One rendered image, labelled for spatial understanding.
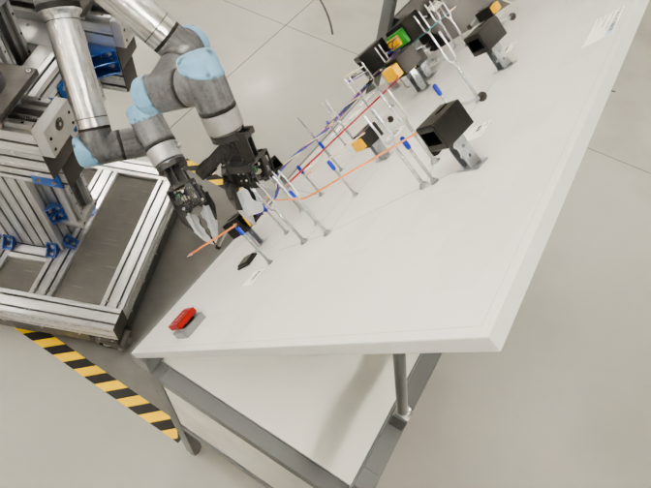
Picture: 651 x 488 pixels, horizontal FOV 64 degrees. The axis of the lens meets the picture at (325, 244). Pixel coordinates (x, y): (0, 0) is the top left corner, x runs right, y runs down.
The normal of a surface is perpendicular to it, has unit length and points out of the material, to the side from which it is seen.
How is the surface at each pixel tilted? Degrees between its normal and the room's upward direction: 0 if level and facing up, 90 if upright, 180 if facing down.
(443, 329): 53
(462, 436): 0
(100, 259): 0
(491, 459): 0
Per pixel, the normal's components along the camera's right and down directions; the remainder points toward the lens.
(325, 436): 0.09, -0.58
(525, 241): -0.63, -0.72
